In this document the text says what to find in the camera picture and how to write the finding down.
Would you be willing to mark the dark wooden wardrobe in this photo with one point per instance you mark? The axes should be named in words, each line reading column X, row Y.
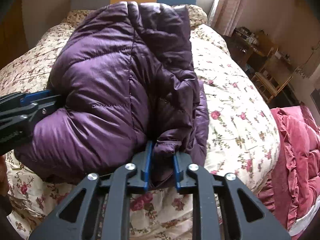
column 13, row 40

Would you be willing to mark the pink red velvet blanket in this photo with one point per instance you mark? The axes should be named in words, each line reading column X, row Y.
column 291, row 192

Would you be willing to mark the pink floral right curtain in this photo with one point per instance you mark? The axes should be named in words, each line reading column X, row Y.
column 225, row 14

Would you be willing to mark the purple quilted down jacket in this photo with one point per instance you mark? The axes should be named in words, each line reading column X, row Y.
column 128, row 77

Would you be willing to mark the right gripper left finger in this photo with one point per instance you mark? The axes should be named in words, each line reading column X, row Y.
column 99, row 206

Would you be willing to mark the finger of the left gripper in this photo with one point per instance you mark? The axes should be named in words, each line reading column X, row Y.
column 24, row 99
column 18, row 121

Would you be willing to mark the floral pillow at headboard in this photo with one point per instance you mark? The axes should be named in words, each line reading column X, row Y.
column 197, row 17

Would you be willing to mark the floral cream bed quilt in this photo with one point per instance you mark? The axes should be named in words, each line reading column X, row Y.
column 243, row 138

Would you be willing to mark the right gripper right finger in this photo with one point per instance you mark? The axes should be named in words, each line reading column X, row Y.
column 223, row 206

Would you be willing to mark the cluttered wooden side table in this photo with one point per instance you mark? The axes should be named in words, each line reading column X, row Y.
column 250, row 52

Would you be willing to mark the wicker wooden chair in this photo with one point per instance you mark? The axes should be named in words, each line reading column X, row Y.
column 270, row 82

